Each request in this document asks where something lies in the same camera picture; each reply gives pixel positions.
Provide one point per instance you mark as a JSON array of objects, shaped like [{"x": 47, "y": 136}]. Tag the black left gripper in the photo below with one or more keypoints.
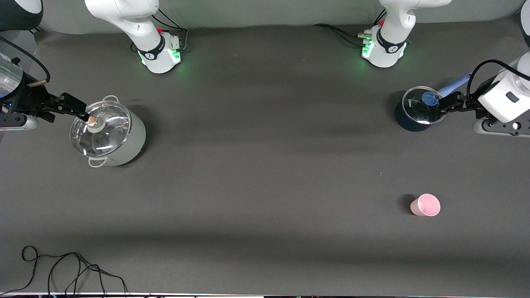
[{"x": 469, "y": 102}]

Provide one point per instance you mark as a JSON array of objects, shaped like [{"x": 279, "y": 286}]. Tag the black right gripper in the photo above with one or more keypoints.
[{"x": 25, "y": 98}]

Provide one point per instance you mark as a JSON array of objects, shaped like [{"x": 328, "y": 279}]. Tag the pink plastic cup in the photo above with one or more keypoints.
[{"x": 426, "y": 205}]

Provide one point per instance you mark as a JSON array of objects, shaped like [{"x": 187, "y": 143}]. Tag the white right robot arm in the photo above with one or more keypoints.
[{"x": 140, "y": 25}]

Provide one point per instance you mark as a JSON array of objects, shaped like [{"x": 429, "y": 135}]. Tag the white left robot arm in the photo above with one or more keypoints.
[{"x": 389, "y": 45}]

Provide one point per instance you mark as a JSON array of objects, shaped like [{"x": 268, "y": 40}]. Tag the glass saucepan lid blue knob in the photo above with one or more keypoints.
[{"x": 416, "y": 109}]

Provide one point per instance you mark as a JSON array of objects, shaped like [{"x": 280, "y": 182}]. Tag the dark blue saucepan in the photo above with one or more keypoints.
[{"x": 408, "y": 123}]

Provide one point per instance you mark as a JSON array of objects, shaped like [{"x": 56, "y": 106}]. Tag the glass pot lid tan knob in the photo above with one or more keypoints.
[{"x": 103, "y": 136}]

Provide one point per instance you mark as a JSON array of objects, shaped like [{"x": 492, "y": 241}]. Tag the pale green cooking pot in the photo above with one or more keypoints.
[{"x": 131, "y": 136}]

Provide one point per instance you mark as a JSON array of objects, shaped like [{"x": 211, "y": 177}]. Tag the dark grey table mat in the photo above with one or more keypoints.
[{"x": 265, "y": 186}]

